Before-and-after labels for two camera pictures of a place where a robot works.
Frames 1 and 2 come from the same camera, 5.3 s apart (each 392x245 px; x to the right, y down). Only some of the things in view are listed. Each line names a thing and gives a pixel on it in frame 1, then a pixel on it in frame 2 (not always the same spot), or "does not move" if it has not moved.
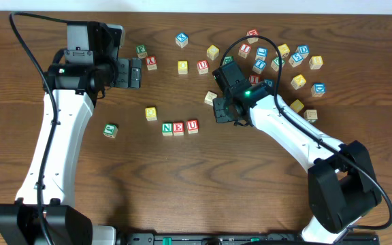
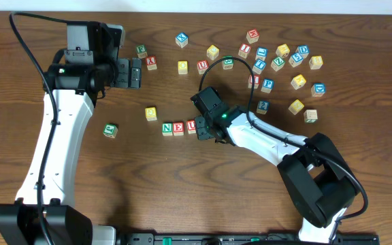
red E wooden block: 178,128 does not move
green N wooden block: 167,128 does not move
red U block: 192,126 does not move
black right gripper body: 221,111 -> 205,126
